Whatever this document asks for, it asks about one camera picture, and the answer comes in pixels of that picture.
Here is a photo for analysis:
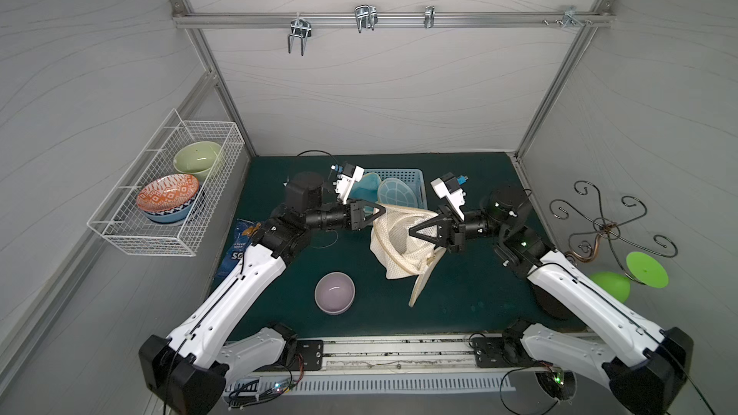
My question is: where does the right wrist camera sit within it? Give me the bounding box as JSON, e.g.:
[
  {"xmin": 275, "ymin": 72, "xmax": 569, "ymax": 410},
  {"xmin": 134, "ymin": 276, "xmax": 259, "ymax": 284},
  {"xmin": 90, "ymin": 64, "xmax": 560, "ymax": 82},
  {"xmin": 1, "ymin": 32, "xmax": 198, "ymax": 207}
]
[{"xmin": 430, "ymin": 172, "xmax": 468, "ymax": 221}]

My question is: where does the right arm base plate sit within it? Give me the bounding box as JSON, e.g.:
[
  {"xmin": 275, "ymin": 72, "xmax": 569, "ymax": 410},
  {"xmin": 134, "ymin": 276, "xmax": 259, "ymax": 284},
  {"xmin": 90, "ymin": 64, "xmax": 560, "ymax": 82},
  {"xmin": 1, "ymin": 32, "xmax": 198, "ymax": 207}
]
[{"xmin": 468, "ymin": 334, "xmax": 518, "ymax": 368}]

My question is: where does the orange patterned bowl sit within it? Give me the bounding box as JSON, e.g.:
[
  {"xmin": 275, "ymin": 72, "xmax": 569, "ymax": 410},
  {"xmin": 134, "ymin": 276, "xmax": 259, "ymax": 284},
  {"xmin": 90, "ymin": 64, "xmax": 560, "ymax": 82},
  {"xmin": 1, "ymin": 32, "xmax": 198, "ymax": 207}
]
[{"xmin": 136, "ymin": 174, "xmax": 200, "ymax": 213}]

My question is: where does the green ceramic bowl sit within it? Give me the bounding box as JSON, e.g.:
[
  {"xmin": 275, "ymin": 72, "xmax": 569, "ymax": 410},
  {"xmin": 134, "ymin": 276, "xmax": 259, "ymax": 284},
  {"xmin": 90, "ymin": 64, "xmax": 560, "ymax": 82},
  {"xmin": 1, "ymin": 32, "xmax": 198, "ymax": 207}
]
[{"xmin": 173, "ymin": 141, "xmax": 222, "ymax": 184}]

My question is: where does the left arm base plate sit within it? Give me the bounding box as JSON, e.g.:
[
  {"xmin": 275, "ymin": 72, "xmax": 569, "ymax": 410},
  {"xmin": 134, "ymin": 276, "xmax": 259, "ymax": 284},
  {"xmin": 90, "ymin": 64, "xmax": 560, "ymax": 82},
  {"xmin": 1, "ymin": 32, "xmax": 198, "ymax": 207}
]
[{"xmin": 286, "ymin": 339, "xmax": 325, "ymax": 372}]

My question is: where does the aluminium front rail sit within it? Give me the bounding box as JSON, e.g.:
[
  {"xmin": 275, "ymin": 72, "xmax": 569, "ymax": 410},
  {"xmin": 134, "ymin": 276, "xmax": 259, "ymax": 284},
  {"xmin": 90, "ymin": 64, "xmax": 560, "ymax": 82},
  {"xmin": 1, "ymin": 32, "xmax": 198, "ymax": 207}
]
[{"xmin": 304, "ymin": 334, "xmax": 484, "ymax": 378}]

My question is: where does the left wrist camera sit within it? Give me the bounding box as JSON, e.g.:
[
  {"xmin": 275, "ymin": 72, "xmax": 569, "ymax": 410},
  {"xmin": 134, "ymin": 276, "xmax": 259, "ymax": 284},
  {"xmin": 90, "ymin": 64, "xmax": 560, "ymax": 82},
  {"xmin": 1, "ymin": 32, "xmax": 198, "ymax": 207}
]
[{"xmin": 332, "ymin": 163, "xmax": 364, "ymax": 205}]

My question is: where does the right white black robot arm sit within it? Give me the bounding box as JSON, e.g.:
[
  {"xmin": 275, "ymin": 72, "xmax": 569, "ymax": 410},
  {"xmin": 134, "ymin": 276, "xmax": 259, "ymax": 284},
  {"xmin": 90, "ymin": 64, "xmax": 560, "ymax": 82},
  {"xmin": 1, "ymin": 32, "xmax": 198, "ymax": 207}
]
[{"xmin": 409, "ymin": 174, "xmax": 694, "ymax": 414}]

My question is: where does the cream mesh laundry bag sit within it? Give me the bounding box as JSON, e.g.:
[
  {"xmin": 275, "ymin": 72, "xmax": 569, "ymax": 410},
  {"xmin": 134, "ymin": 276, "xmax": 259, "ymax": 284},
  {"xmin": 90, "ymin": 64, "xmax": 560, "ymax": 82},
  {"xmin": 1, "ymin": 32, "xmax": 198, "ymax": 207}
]
[{"xmin": 370, "ymin": 205, "xmax": 447, "ymax": 307}]

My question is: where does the lilac ceramic bowl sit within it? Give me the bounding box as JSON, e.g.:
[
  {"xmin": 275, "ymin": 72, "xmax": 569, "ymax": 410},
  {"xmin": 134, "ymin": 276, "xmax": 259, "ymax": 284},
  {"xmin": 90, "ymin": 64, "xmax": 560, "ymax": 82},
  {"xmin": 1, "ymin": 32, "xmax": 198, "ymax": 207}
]
[{"xmin": 314, "ymin": 272, "xmax": 356, "ymax": 315}]

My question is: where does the aluminium top rail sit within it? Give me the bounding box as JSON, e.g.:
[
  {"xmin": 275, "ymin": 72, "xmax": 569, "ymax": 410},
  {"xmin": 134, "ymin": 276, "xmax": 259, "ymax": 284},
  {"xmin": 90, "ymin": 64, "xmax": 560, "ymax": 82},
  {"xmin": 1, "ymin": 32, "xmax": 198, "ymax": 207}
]
[{"xmin": 173, "ymin": 10, "xmax": 615, "ymax": 30}]

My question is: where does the dark green table mat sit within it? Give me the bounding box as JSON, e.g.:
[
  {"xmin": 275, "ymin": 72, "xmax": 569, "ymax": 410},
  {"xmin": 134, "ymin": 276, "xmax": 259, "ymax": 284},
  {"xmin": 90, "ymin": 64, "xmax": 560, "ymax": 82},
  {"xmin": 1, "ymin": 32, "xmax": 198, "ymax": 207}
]
[{"xmin": 222, "ymin": 153, "xmax": 583, "ymax": 340}]

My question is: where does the green round disc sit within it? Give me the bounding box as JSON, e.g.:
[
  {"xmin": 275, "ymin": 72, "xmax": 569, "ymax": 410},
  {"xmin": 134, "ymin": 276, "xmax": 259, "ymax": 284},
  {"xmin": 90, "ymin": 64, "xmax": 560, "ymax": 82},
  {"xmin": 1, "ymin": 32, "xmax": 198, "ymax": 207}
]
[{"xmin": 626, "ymin": 252, "xmax": 670, "ymax": 289}]

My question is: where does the teal mesh laundry bag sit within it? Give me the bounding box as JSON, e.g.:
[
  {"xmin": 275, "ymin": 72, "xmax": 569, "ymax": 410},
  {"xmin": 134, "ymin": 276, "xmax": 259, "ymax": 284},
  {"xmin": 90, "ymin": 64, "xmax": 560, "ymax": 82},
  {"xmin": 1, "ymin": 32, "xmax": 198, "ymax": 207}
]
[{"xmin": 349, "ymin": 171, "xmax": 420, "ymax": 209}]

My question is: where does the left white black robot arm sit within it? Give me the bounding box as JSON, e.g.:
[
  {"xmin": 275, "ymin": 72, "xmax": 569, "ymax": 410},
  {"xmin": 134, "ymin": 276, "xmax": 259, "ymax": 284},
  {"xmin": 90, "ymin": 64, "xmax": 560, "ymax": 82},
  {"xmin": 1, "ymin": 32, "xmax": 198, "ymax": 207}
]
[{"xmin": 138, "ymin": 163, "xmax": 386, "ymax": 414}]

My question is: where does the white slotted cable duct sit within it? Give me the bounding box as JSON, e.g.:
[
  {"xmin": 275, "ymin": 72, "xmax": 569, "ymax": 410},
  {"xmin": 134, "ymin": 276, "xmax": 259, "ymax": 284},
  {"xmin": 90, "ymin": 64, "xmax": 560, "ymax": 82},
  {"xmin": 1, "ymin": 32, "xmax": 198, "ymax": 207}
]
[{"xmin": 224, "ymin": 373, "xmax": 516, "ymax": 398}]

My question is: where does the black scrolled metal stand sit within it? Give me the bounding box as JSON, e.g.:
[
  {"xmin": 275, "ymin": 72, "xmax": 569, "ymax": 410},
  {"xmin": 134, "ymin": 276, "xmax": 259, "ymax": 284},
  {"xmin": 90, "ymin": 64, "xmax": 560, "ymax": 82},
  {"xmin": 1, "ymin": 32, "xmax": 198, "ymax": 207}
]
[{"xmin": 549, "ymin": 180, "xmax": 680, "ymax": 286}]

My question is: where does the blue bowl under orange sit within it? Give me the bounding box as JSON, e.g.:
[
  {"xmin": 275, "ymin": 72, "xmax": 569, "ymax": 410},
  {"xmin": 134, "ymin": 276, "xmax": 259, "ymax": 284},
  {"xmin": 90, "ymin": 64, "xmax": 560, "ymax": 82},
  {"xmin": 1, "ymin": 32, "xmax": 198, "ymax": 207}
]
[{"xmin": 143, "ymin": 199, "xmax": 195, "ymax": 224}]

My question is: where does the aluminium rail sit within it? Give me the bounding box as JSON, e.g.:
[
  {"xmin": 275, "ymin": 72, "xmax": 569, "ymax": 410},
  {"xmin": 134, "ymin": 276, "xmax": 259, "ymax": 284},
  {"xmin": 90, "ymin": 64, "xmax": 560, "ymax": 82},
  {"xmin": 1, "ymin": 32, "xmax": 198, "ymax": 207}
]
[
  {"xmin": 304, "ymin": 334, "xmax": 484, "ymax": 378},
  {"xmin": 173, "ymin": 10, "xmax": 615, "ymax": 30}
]

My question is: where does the right metal hook bracket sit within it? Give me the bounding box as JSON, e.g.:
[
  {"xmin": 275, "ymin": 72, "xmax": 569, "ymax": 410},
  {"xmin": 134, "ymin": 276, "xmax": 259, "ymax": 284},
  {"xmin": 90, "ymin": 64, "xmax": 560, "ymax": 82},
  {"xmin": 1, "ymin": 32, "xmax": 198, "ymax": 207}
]
[{"xmin": 542, "ymin": 7, "xmax": 594, "ymax": 30}]

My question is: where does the left double metal hook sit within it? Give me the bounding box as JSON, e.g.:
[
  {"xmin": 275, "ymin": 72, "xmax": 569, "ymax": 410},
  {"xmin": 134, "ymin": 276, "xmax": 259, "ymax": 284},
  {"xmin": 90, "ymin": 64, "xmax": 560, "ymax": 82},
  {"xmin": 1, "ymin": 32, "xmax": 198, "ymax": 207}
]
[{"xmin": 288, "ymin": 17, "xmax": 312, "ymax": 56}]

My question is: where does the middle metal hook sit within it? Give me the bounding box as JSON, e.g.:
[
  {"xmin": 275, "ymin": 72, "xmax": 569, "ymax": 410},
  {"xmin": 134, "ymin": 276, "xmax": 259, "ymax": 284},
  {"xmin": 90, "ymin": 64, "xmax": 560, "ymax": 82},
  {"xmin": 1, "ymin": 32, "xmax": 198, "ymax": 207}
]
[{"xmin": 355, "ymin": 5, "xmax": 378, "ymax": 34}]

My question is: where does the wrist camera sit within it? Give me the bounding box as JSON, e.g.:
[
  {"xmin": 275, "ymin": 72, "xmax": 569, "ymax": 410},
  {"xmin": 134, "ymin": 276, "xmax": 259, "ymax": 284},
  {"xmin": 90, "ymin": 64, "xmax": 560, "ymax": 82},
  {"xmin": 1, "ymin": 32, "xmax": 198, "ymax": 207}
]
[
  {"xmin": 430, "ymin": 172, "xmax": 468, "ymax": 221},
  {"xmin": 332, "ymin": 163, "xmax": 364, "ymax": 205}
]

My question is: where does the light blue plastic basket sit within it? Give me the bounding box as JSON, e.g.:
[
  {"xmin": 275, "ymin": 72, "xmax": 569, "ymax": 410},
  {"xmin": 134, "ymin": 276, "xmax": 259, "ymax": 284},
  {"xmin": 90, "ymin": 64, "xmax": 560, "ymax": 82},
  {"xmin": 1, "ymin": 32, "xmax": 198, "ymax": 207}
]
[{"xmin": 364, "ymin": 168, "xmax": 428, "ymax": 209}]

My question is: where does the small metal hook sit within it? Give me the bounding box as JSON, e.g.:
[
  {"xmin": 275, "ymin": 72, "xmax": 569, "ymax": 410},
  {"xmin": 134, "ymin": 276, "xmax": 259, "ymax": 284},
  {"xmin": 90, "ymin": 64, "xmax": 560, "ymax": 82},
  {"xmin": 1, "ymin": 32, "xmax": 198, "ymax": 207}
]
[{"xmin": 424, "ymin": 6, "xmax": 435, "ymax": 29}]

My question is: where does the white wire wall basket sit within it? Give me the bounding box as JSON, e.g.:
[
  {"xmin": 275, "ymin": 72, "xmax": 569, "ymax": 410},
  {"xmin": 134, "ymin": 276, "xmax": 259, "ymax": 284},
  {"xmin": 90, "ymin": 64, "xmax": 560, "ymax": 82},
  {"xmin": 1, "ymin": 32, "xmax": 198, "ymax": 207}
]
[{"xmin": 88, "ymin": 111, "xmax": 244, "ymax": 257}]

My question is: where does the blue snack bag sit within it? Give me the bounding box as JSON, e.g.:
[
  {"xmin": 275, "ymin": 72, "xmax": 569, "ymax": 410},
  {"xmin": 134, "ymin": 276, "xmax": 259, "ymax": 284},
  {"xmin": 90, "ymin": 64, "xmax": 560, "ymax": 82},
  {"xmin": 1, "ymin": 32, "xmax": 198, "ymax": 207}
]
[{"xmin": 215, "ymin": 219, "xmax": 261, "ymax": 280}]

